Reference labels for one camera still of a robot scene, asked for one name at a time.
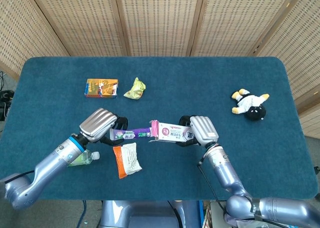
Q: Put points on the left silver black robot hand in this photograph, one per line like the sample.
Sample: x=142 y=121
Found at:
x=97 y=124

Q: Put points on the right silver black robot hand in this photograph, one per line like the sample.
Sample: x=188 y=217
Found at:
x=203 y=130

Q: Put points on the white pink toothpaste box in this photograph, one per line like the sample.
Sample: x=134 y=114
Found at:
x=172 y=133

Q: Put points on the purple toothpaste tube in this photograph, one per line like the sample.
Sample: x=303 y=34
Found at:
x=136 y=134

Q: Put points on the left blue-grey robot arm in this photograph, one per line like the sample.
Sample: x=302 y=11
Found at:
x=47 y=168

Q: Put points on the orange blue snack box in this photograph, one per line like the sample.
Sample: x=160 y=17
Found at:
x=101 y=88

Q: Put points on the clear bottle green label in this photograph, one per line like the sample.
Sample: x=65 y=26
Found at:
x=87 y=158

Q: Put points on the orange white snack packet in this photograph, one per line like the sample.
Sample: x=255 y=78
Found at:
x=128 y=160

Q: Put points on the yellow-green crumpled snack bag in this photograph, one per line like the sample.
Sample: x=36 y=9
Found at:
x=135 y=90

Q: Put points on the teal felt table mat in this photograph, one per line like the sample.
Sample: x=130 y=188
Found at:
x=175 y=88

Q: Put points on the black white penguin plush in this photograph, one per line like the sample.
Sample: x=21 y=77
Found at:
x=248 y=104

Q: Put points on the lilac crumpled cloth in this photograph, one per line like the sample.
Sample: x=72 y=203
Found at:
x=230 y=219

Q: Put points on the blue-grey robot torso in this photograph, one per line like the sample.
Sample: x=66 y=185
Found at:
x=150 y=214

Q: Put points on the bamboo folding screen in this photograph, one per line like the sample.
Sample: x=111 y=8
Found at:
x=160 y=21

